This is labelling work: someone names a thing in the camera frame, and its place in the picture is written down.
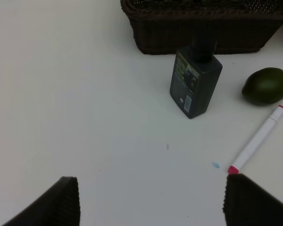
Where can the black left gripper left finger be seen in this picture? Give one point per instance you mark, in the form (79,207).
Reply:
(58,206)

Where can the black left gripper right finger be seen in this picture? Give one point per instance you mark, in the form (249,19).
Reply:
(248,204)

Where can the white marker with red caps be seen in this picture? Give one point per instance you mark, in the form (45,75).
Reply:
(255,141)

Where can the green lime fruit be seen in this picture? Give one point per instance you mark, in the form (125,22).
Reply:
(264,87)

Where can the dark green square bottle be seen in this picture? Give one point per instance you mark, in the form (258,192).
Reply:
(195,75)

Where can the dark brown wicker basket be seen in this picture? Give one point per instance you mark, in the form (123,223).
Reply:
(161,27)

